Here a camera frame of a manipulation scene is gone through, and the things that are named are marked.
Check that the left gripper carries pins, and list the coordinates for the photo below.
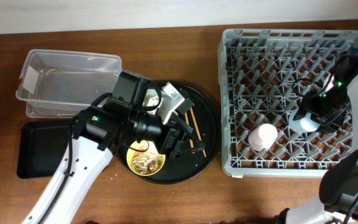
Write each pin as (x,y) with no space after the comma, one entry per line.
(176,150)

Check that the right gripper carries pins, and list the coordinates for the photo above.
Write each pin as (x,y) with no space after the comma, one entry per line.
(329,124)

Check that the blue cup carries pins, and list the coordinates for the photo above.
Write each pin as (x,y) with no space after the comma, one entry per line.
(303,125)

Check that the yellow bowl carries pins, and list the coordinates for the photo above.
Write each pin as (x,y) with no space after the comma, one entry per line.
(142,146)

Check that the noodle food scraps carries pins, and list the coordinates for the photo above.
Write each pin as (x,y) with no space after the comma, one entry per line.
(145,163)

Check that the pink cup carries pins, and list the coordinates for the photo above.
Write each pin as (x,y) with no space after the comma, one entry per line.
(262,137)

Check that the white tissue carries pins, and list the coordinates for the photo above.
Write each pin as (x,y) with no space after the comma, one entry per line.
(152,100)

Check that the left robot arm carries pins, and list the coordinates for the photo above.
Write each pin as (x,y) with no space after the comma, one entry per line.
(136,110)

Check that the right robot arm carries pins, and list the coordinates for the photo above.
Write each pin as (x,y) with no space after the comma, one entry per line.
(337,201)

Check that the grey dishwasher rack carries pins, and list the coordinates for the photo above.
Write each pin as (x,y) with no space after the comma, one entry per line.
(262,75)

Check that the right wooden chopstick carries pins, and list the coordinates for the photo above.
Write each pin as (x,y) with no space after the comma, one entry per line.
(196,127)

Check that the round black tray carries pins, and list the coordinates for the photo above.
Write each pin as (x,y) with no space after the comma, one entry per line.
(209,127)

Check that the grey plate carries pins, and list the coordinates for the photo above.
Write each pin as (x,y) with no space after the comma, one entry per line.
(153,92)

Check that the black rectangular tray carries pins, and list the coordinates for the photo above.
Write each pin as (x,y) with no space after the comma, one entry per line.
(42,147)

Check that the clear plastic bin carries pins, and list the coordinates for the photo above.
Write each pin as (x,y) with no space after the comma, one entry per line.
(60,83)

